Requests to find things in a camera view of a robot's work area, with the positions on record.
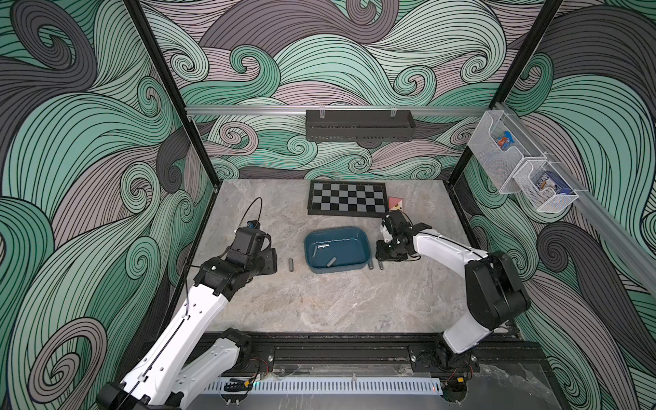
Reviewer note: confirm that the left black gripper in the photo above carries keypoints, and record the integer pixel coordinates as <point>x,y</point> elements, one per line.
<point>269,260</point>

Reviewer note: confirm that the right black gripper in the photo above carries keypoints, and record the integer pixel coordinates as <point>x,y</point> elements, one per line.
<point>385,254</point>

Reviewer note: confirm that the teal plastic storage tray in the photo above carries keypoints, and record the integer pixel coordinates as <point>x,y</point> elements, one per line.
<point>350,245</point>

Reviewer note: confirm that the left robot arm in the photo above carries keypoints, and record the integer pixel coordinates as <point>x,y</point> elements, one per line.
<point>164,379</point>

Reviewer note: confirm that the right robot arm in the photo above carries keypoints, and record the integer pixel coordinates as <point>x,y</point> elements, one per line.
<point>494,292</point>

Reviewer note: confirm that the small red card box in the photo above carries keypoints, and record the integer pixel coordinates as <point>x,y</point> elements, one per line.
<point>395,203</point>

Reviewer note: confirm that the blue box in bin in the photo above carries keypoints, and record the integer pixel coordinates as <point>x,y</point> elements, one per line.
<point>552,180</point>

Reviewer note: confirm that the black grey chessboard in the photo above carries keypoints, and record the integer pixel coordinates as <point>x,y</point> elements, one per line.
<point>347,198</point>

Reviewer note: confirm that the blue red item in bin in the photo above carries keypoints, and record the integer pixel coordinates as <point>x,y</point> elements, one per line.
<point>505,141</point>

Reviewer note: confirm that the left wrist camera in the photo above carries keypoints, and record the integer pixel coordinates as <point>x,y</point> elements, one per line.
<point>248,241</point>

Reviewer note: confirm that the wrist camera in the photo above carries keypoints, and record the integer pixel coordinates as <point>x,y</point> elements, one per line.
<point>248,241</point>
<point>396,223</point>

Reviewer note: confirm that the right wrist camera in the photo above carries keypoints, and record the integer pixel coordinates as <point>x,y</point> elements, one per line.
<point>396,223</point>

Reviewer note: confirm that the white slotted cable duct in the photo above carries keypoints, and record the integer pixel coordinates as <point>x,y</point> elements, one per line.
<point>349,386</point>

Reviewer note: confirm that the black wall shelf tray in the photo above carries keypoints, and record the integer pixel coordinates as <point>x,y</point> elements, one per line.
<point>367,127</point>

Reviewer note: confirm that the upper clear wall bin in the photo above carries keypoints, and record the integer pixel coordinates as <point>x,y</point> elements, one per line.
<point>499,165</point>

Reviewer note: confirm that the clear wall bin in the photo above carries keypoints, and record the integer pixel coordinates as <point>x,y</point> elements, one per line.
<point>543,201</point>
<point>499,165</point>

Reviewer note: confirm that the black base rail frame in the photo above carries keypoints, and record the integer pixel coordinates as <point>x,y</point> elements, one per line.
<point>284,353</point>

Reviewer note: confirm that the lower clear wall bin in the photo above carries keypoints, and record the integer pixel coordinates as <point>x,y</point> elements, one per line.
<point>543,201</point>

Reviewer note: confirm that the aluminium rail back wall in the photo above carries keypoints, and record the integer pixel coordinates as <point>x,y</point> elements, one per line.
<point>259,109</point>

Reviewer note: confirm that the aluminium rail wall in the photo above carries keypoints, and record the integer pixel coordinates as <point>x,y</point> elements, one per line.
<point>637,260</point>
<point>259,109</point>

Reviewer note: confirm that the aluminium rail right wall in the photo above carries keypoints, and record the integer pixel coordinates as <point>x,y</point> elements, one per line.
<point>637,260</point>

